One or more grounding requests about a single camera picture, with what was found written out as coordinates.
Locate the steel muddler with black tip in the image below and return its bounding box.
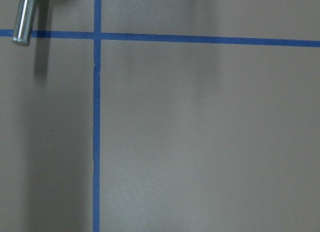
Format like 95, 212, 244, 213
12, 0, 37, 46

